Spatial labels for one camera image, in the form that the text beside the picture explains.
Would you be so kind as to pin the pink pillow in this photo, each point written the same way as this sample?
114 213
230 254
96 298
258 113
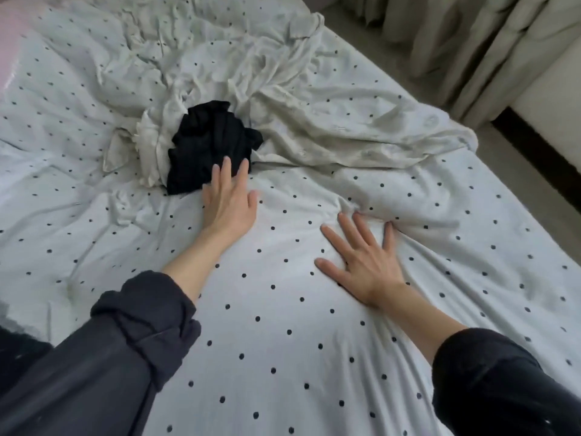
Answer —
11 31

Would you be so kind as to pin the white garment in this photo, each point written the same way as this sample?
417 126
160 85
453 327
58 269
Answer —
363 131

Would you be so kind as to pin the black garment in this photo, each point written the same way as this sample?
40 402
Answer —
209 140

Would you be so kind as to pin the person's left hand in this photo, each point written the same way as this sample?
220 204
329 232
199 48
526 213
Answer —
227 209

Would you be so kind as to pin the person's right hand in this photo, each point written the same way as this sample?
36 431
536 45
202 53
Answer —
368 268

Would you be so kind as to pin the white dotted bed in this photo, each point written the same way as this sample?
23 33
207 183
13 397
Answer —
272 358

